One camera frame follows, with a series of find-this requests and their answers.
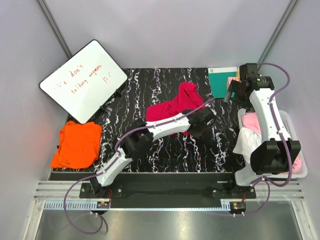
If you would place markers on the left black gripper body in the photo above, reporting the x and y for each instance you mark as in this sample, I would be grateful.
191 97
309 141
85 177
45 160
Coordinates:
198 131

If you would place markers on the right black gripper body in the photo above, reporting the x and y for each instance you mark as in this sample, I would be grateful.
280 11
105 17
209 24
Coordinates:
235 87

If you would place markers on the magenta t shirt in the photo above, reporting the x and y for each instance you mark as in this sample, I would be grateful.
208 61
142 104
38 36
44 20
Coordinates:
180 105

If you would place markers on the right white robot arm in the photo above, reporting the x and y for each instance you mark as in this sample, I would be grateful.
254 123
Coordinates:
272 161

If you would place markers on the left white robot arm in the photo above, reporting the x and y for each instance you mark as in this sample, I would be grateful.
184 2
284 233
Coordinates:
140 137

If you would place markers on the pink cube block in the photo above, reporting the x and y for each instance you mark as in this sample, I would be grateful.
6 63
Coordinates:
230 79

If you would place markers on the yellow mug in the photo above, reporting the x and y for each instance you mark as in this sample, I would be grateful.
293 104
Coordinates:
238 76

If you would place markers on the green cutting mat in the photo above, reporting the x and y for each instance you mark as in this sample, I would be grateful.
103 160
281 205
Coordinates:
218 79

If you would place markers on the pink t shirt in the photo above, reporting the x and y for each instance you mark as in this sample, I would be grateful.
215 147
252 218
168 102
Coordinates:
250 121

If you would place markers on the white t shirt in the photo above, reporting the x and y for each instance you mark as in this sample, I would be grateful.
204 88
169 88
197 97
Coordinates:
247 142

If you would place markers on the white board with red writing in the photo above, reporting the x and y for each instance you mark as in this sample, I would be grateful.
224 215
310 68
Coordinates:
85 82

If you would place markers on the orange folded t shirt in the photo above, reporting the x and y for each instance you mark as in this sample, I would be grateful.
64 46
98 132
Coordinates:
78 147

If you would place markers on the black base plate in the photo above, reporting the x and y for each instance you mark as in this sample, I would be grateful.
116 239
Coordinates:
210 184

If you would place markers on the aluminium rail frame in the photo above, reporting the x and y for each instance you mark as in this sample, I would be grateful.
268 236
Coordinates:
65 195

